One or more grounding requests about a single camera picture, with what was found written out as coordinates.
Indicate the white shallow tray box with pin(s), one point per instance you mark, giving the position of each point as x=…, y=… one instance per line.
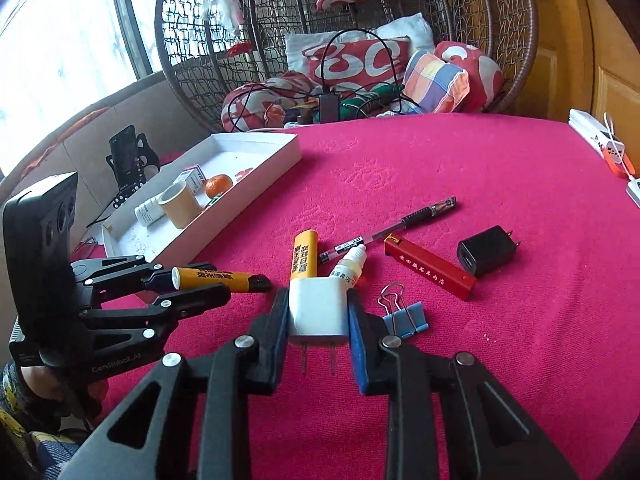
x=254, y=160

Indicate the brown tape roll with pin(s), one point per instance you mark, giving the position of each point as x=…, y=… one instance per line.
x=179, y=204

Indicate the wicker hanging chair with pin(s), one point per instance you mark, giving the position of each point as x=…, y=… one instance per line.
x=203, y=61

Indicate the black gel pen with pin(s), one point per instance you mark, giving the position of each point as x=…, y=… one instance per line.
x=420, y=217

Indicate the wooden door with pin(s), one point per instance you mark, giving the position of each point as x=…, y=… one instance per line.
x=604, y=65

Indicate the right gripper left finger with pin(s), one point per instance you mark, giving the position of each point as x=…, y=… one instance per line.
x=148, y=436

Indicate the black charger plug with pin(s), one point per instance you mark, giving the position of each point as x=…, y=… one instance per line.
x=486, y=251

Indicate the plaid cushion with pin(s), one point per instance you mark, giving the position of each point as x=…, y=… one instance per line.
x=435, y=86

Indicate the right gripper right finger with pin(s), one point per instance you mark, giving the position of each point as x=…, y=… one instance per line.
x=488, y=433

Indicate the red white cushion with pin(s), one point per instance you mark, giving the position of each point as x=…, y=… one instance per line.
x=352, y=65

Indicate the white medicine bottle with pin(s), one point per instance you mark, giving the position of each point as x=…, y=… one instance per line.
x=149, y=212

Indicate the white charger plug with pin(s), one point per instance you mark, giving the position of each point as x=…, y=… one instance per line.
x=317, y=315

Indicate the left hand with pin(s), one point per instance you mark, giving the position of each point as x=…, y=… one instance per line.
x=45, y=395

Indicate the small white dropper bottle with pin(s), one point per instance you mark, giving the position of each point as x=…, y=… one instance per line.
x=349, y=269

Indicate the white red medicine box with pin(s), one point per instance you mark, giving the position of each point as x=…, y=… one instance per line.
x=193, y=177

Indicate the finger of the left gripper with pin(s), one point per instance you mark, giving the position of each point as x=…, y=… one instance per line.
x=140, y=334
x=107, y=279

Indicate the yellow lighter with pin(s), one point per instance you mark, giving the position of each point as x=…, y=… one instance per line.
x=305, y=255
x=190, y=278

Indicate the magenta tablecloth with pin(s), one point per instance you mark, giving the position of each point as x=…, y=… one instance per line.
x=558, y=326

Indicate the blue binder clip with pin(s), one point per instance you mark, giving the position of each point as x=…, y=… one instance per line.
x=401, y=319

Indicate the orange mandarin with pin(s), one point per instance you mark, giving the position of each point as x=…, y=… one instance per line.
x=218, y=185

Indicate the white square charger puck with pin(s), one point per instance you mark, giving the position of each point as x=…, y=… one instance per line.
x=633, y=191

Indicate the black phone stand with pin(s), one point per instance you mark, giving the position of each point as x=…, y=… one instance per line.
x=130, y=156

